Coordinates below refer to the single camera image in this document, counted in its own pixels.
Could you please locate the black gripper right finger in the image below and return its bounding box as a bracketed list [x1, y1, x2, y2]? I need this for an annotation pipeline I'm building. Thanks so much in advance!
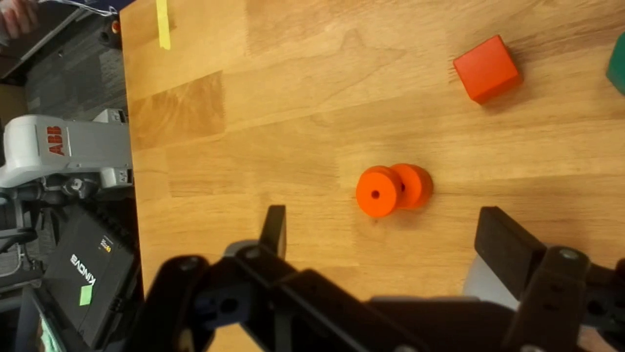
[475, 206, 547, 298]

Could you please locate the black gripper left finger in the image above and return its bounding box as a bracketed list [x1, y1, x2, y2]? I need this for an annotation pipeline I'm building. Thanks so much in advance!
[260, 204, 287, 257]

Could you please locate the green cylinder block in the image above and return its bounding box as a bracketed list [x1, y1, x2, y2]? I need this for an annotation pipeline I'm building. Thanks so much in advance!
[606, 32, 625, 93]

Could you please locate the gray cup with handle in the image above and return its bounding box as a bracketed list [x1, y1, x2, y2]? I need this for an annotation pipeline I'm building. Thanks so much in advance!
[463, 255, 520, 308]

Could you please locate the white ABB robot base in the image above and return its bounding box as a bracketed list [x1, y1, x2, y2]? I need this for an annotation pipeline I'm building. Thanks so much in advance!
[0, 109, 133, 187]

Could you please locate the orange double disc block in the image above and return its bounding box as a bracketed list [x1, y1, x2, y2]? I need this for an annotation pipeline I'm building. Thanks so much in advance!
[356, 163, 434, 218]

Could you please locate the red cube block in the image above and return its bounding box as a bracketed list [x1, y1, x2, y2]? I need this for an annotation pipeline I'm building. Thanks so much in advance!
[453, 34, 522, 103]

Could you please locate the black equipment case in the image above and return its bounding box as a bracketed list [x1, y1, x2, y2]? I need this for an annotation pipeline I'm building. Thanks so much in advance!
[43, 204, 135, 347]

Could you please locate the yellow tape strip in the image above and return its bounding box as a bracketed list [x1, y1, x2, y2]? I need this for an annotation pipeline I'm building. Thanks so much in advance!
[154, 0, 172, 50]

